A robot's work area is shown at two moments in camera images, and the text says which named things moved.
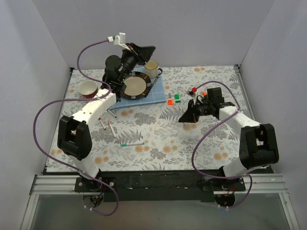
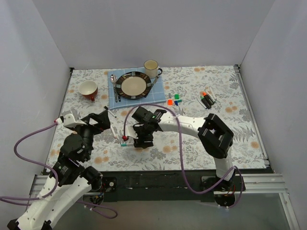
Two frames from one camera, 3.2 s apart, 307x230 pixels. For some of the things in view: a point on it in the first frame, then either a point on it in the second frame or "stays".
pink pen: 109,122 stays
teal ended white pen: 123,144 stays
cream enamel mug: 151,69 stays
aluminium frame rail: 265,184 stays
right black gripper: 194,110 → 143,138
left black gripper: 135,54 → 93,123
